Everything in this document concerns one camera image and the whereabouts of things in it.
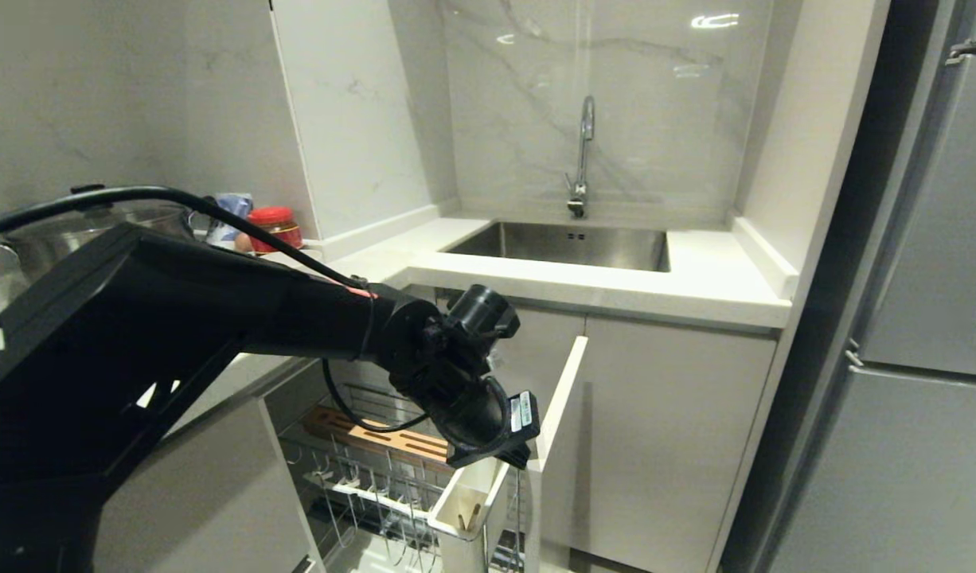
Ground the red lid jar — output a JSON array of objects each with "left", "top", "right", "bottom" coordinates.
[{"left": 247, "top": 206, "right": 304, "bottom": 254}]

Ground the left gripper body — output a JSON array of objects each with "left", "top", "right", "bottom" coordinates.
[{"left": 427, "top": 376, "right": 542, "bottom": 470}]

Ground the wire pull-out dish rack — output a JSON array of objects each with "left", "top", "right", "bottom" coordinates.
[{"left": 279, "top": 382, "right": 537, "bottom": 573}]

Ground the white drawer front panel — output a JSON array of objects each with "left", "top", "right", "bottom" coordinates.
[{"left": 525, "top": 335, "right": 590, "bottom": 573}]

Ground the chrome faucet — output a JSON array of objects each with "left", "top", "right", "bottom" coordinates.
[{"left": 565, "top": 95, "right": 597, "bottom": 220}]

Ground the stainless steel sink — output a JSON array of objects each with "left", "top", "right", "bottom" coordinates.
[{"left": 443, "top": 220, "right": 671, "bottom": 274}]

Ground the blue white plastic bag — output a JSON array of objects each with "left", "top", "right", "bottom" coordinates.
[{"left": 206, "top": 193, "right": 255, "bottom": 244}]

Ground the stainless steel pot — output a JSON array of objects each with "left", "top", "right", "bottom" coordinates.
[{"left": 0, "top": 201, "right": 197, "bottom": 281}]

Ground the white utensil holder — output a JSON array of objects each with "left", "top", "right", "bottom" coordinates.
[{"left": 427, "top": 457, "right": 511, "bottom": 573}]

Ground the slotted wooden knife holder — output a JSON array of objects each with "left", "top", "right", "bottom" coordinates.
[{"left": 303, "top": 405, "right": 455, "bottom": 467}]

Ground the black cable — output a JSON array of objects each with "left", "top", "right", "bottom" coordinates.
[
  {"left": 322, "top": 357, "right": 430, "bottom": 435},
  {"left": 0, "top": 185, "right": 371, "bottom": 292}
]

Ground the white cabinet door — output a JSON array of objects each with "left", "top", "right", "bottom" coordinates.
[
  {"left": 564, "top": 314, "right": 779, "bottom": 573},
  {"left": 94, "top": 396, "right": 323, "bottom": 573}
]

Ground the grey refrigerator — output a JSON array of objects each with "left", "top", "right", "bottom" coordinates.
[{"left": 763, "top": 0, "right": 976, "bottom": 573}]

